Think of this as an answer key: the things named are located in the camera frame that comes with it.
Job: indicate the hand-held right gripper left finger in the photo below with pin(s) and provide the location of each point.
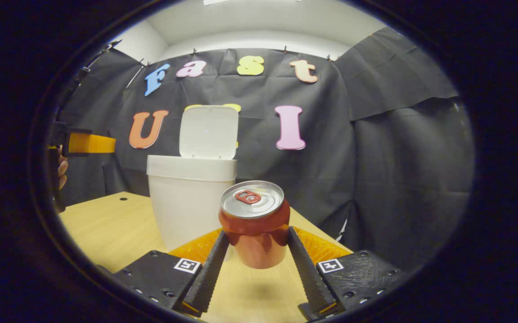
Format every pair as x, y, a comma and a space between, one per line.
209, 273

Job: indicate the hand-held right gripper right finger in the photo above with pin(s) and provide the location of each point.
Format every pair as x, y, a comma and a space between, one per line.
306, 273

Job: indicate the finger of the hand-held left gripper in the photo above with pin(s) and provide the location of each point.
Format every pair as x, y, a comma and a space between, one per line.
90, 144

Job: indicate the red pop can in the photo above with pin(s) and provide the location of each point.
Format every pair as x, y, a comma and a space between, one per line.
254, 233

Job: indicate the white desktop garbage bin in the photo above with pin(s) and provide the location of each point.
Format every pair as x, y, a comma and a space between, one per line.
187, 211

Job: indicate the wooden desktop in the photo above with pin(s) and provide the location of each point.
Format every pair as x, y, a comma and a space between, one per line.
110, 233

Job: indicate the black backdrop cloth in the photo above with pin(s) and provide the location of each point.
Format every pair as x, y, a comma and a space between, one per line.
375, 179

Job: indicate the ceiling light panel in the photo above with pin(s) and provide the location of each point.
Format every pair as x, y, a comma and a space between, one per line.
250, 2

